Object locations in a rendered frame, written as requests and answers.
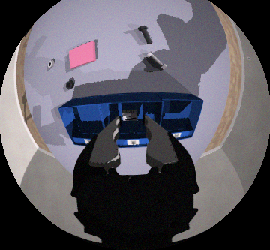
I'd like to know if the pink rectangular block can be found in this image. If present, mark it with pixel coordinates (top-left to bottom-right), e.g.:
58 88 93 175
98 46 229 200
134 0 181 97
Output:
69 41 96 69

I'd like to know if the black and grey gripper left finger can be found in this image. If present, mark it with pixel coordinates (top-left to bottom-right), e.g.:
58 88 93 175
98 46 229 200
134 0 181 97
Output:
70 116 122 198

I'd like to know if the dark grey bolt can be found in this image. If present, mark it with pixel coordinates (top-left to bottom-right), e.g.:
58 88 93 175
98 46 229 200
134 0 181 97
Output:
138 26 152 44

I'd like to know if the blue rack of labelled bins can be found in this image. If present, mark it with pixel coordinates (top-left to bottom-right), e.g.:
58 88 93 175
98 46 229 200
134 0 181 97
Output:
58 92 204 148

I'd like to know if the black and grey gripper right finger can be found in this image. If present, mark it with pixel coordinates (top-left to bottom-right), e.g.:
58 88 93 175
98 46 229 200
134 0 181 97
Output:
143 114 200 194

